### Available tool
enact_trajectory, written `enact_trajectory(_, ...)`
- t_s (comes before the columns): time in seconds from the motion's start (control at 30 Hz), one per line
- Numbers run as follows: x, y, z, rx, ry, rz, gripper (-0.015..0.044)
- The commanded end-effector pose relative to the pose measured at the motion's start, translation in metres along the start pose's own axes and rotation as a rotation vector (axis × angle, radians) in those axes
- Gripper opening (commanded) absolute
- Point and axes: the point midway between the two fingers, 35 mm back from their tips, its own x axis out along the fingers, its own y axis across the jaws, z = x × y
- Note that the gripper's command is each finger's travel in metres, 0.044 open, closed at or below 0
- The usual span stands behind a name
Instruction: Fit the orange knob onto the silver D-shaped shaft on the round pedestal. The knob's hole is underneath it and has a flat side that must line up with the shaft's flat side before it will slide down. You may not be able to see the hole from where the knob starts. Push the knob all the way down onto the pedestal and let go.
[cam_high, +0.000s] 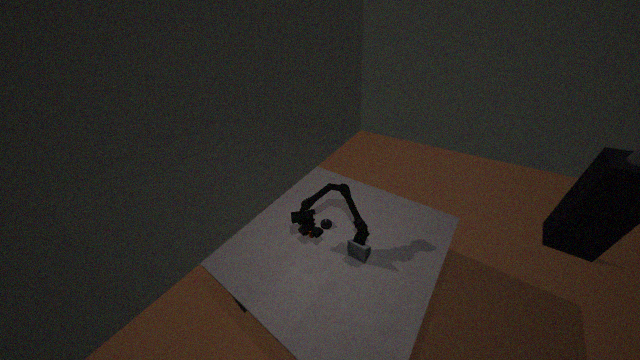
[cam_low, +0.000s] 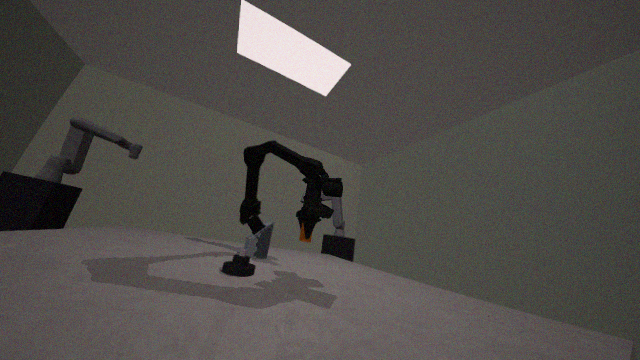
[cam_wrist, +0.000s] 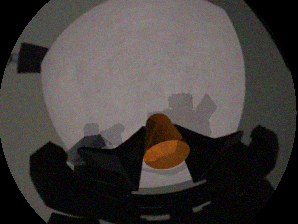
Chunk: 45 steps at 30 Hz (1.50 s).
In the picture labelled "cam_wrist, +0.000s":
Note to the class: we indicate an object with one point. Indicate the orange knob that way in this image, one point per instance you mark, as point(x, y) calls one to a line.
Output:
point(164, 147)

